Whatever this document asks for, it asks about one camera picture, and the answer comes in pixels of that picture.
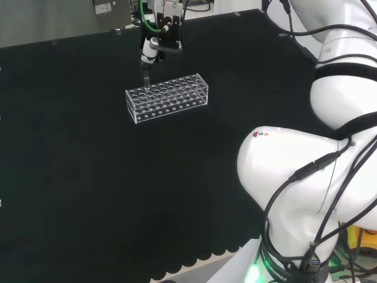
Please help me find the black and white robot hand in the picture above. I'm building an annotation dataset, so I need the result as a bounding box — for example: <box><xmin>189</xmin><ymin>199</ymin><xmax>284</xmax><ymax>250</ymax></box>
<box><xmin>139</xmin><ymin>0</ymin><xmax>186</xmax><ymax>71</ymax></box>

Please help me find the clear glass test tube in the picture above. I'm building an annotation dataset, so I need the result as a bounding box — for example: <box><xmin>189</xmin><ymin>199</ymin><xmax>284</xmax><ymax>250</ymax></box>
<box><xmin>142</xmin><ymin>66</ymin><xmax>151</xmax><ymax>90</ymax></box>

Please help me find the clear plastic test tube rack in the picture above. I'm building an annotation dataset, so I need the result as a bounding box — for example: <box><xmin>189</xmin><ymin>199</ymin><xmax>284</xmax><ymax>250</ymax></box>
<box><xmin>125</xmin><ymin>73</ymin><xmax>210</xmax><ymax>125</ymax></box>

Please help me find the grey metal box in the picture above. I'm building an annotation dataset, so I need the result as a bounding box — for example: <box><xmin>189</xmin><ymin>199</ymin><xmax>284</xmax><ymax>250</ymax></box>
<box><xmin>92</xmin><ymin>0</ymin><xmax>133</xmax><ymax>31</ymax></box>

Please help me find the black bench cloth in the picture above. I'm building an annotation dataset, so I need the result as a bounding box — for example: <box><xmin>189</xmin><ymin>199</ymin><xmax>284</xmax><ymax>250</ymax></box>
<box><xmin>0</xmin><ymin>8</ymin><xmax>359</xmax><ymax>283</ymax></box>

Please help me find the yellow stop button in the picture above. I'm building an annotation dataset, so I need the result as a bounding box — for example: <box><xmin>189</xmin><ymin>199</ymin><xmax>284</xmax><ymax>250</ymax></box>
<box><xmin>346</xmin><ymin>225</ymin><xmax>377</xmax><ymax>258</ymax></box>

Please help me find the green cable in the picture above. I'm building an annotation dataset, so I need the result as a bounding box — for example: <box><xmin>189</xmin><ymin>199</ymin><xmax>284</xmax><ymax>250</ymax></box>
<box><xmin>140</xmin><ymin>0</ymin><xmax>162</xmax><ymax>33</ymax></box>

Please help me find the black cable loop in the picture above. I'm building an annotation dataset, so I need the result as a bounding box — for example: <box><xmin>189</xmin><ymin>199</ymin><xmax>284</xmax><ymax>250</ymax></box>
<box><xmin>260</xmin><ymin>0</ymin><xmax>377</xmax><ymax>39</ymax></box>

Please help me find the black plug cable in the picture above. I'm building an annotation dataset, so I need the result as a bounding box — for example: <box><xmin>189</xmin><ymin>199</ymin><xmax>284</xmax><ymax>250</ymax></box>
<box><xmin>262</xmin><ymin>129</ymin><xmax>377</xmax><ymax>275</ymax></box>

